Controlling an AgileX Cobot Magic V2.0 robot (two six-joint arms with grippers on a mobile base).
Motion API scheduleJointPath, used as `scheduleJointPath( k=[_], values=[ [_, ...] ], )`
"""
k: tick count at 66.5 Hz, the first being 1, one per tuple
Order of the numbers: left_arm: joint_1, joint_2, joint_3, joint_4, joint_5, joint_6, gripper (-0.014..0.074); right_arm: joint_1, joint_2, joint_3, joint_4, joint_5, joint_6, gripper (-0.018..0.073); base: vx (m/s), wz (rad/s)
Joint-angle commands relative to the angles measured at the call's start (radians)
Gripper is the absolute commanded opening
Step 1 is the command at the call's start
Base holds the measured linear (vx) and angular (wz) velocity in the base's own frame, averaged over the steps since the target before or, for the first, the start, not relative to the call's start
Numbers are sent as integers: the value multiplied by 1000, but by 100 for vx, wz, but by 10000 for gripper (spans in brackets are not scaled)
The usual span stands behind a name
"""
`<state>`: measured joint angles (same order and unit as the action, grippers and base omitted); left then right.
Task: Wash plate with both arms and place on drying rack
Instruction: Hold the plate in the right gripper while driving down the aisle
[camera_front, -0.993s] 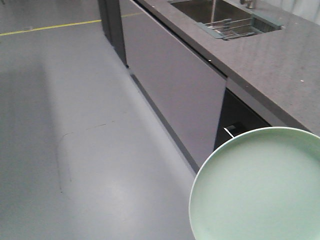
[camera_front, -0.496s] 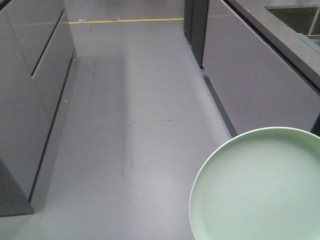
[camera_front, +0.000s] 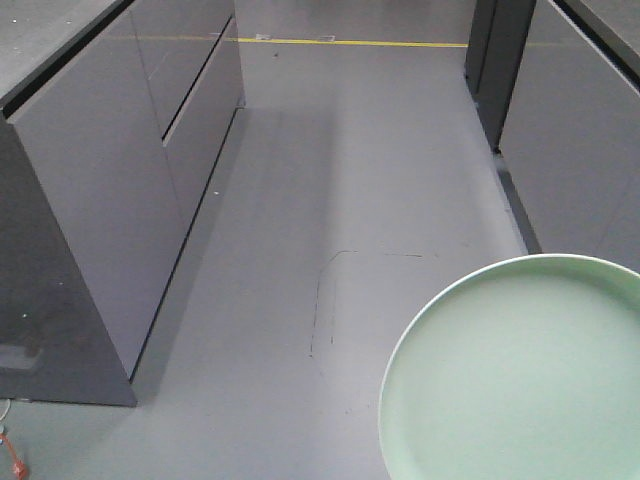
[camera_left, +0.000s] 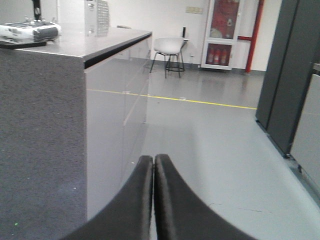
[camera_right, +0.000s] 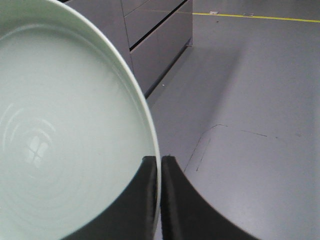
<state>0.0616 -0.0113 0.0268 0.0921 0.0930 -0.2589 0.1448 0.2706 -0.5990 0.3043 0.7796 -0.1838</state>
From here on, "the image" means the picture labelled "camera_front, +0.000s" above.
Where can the grey kitchen cabinet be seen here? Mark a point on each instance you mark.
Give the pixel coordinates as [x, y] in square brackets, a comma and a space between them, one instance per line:
[556, 88]
[113, 114]

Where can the light green round plate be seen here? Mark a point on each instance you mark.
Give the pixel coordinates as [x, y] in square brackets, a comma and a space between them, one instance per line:
[525, 369]

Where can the grey left kitchen cabinet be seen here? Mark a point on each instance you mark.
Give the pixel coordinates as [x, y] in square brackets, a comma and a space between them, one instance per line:
[113, 114]

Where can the grey right kitchen cabinet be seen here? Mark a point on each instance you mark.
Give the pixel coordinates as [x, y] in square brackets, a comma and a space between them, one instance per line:
[556, 88]

